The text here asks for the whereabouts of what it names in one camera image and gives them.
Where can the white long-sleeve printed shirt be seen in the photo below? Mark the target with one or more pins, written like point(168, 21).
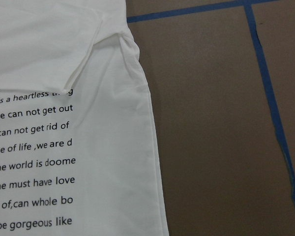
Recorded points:
point(78, 147)

